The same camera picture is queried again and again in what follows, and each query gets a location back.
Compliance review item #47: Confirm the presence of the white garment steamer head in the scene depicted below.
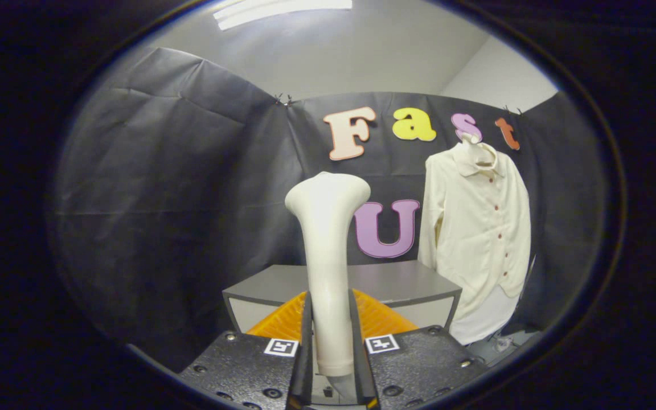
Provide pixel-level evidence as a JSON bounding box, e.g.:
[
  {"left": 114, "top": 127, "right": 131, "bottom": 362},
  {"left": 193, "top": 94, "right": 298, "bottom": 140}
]
[{"left": 285, "top": 171, "right": 372, "bottom": 378}]

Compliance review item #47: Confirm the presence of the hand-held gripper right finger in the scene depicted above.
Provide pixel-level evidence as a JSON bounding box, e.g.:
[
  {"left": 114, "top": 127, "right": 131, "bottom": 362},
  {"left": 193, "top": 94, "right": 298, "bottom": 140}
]
[{"left": 347, "top": 288, "right": 488, "bottom": 410}]

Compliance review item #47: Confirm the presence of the white plastic clothes hanger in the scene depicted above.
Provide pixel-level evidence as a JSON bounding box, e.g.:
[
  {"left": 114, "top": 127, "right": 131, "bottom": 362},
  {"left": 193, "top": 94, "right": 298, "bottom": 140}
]
[{"left": 456, "top": 132, "right": 498, "bottom": 170}]

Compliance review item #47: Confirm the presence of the cream button-up shirt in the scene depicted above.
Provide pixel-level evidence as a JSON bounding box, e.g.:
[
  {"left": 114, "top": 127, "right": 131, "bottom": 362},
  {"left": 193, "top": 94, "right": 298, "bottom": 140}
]
[{"left": 417, "top": 141, "right": 532, "bottom": 346}]

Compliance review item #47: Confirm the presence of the grey cabinet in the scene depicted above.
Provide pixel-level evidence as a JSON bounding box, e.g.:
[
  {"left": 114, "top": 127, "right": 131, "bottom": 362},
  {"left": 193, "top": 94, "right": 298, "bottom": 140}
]
[{"left": 223, "top": 260, "right": 463, "bottom": 342}]

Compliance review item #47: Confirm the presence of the ceiling light panel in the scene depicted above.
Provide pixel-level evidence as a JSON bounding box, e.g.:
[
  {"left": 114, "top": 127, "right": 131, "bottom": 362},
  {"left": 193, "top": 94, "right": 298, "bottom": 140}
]
[{"left": 213, "top": 0, "right": 354, "bottom": 31}]

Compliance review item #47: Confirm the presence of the black backdrop cloth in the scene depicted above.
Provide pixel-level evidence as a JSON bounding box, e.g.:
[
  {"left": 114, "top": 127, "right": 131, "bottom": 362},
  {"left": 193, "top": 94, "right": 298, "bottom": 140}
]
[{"left": 49, "top": 47, "right": 610, "bottom": 372}]

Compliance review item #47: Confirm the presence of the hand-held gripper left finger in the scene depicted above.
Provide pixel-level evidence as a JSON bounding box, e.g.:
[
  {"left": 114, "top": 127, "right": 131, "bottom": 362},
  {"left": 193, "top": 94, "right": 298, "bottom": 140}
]
[{"left": 179, "top": 289, "right": 313, "bottom": 410}]

